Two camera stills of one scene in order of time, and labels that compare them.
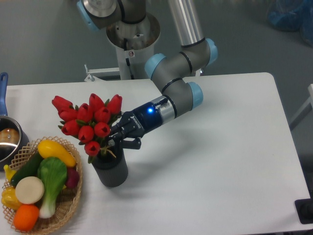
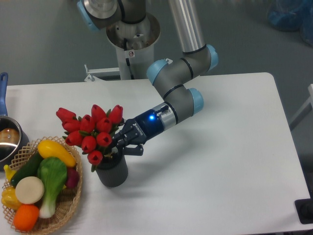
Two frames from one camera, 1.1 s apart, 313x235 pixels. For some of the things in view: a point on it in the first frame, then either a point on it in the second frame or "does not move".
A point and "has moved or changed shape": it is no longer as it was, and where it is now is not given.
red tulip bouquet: (90, 123) has moved or changed shape
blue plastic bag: (292, 15) does not move
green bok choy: (51, 175) does not move
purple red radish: (73, 177) does not move
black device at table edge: (304, 208) does not move
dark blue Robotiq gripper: (136, 122) to (130, 138)
